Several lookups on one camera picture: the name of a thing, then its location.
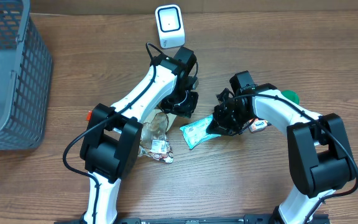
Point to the grey plastic mesh basket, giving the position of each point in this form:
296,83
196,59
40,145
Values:
26,67

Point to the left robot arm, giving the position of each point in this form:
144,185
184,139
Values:
110,147

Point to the white barcode scanner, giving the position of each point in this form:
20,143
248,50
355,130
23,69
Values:
170,26

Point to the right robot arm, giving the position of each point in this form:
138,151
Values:
320,159

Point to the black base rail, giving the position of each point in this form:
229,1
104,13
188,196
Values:
191,221

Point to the teal tissue packet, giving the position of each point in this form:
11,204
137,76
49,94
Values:
195,133

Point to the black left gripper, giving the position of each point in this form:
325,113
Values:
176,106

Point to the orange snack packet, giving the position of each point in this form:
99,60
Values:
257,125

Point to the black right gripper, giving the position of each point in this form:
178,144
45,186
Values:
221,121

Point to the green lid Knorr jar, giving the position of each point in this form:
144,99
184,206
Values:
291,96

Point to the red snack bar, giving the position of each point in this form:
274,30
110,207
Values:
88,115

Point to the clear brown snack bag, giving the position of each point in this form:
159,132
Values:
154,142

